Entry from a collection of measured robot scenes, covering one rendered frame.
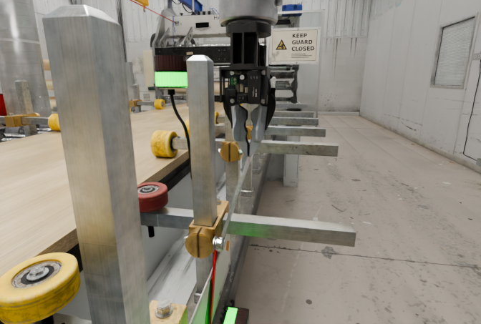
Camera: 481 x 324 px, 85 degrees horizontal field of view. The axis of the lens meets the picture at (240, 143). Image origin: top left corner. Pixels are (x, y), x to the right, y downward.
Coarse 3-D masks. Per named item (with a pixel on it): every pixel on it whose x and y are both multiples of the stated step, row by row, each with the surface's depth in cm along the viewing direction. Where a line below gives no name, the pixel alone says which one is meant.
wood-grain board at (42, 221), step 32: (160, 128) 127; (0, 160) 76; (32, 160) 76; (64, 160) 76; (160, 160) 76; (0, 192) 54; (32, 192) 54; (64, 192) 54; (0, 224) 43; (32, 224) 43; (64, 224) 43; (0, 256) 35; (32, 256) 35
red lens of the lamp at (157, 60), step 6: (156, 60) 41; (162, 60) 41; (168, 60) 41; (174, 60) 41; (180, 60) 41; (186, 60) 42; (156, 66) 42; (162, 66) 41; (168, 66) 41; (174, 66) 41; (180, 66) 41; (186, 66) 42
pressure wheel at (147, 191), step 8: (144, 184) 57; (152, 184) 57; (160, 184) 57; (144, 192) 54; (152, 192) 53; (160, 192) 53; (144, 200) 51; (152, 200) 52; (160, 200) 53; (144, 208) 52; (152, 208) 52; (160, 208) 53; (152, 232) 57
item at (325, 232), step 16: (176, 208) 56; (144, 224) 55; (160, 224) 55; (176, 224) 54; (224, 224) 52; (240, 224) 51; (256, 224) 50; (272, 224) 50; (288, 224) 50; (304, 224) 50; (320, 224) 50; (336, 224) 50; (304, 240) 50; (320, 240) 49; (336, 240) 48; (352, 240) 48
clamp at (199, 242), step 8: (224, 208) 54; (192, 224) 48; (216, 224) 48; (192, 232) 46; (200, 232) 46; (208, 232) 46; (216, 232) 48; (184, 240) 47; (192, 240) 46; (200, 240) 45; (208, 240) 45; (192, 248) 46; (200, 248) 46; (208, 248) 45; (200, 256) 46
